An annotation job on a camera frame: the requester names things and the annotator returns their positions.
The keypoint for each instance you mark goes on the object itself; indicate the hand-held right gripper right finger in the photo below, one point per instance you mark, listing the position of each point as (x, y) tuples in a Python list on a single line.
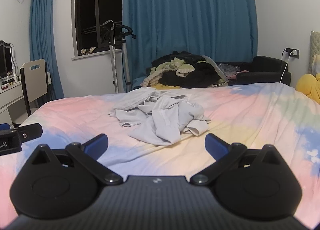
[(216, 147)]

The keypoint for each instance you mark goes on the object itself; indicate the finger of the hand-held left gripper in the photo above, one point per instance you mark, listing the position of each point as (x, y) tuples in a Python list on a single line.
[(31, 132), (4, 126)]

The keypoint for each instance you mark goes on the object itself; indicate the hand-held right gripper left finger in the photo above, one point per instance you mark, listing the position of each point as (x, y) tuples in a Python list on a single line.
[(96, 145)]

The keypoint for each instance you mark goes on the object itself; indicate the white T-shirt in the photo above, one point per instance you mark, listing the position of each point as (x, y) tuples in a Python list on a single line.
[(162, 117)]

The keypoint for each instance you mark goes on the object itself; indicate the black clothes pile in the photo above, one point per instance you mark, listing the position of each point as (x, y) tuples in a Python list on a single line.
[(197, 75)]

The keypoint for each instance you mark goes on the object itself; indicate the white vanity desk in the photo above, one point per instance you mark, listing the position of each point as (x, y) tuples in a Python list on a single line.
[(10, 97)]

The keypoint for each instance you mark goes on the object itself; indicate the pastel tie-dye bed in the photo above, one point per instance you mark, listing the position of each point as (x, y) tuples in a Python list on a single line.
[(250, 120)]

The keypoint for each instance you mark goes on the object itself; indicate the small white bottle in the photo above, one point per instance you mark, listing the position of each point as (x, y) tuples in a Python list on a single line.
[(16, 77)]

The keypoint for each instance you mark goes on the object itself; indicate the vanity mirror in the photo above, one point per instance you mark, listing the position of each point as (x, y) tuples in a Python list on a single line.
[(5, 62)]

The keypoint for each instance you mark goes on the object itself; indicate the clear plastic bag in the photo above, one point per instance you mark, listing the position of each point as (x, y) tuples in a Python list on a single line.
[(228, 70)]

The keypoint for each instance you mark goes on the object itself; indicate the pink cloth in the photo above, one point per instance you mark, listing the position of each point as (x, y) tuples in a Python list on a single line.
[(242, 71)]

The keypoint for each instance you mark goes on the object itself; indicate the yellow cloth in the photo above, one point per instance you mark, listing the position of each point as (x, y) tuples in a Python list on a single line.
[(162, 86)]

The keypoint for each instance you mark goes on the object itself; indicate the garment steamer stand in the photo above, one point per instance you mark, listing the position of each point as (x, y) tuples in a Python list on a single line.
[(113, 57)]

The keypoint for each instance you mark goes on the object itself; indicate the cloths on window sill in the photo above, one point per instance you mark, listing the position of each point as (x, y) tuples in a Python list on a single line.
[(88, 51)]

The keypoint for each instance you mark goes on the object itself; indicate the black sofa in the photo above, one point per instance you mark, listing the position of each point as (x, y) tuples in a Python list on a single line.
[(265, 66)]

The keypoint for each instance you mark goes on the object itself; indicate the cream fuzzy garment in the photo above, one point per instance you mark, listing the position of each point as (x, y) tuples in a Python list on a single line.
[(160, 71)]

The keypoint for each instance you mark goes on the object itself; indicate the narrow blue curtain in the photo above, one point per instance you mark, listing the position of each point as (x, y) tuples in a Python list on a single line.
[(42, 32)]

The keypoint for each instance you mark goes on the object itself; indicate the yellow plush toy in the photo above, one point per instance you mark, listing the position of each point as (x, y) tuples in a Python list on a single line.
[(308, 85)]

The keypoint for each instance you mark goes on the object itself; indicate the wide blue curtain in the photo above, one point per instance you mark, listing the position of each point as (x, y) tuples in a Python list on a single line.
[(187, 15)]

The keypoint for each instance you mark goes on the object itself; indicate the dark window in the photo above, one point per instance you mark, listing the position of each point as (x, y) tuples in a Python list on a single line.
[(87, 7)]

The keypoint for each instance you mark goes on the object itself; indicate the white chair black frame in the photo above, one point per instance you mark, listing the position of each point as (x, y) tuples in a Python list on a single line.
[(33, 80)]

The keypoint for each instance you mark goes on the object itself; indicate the wall socket with charger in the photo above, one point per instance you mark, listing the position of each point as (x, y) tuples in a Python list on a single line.
[(294, 53)]

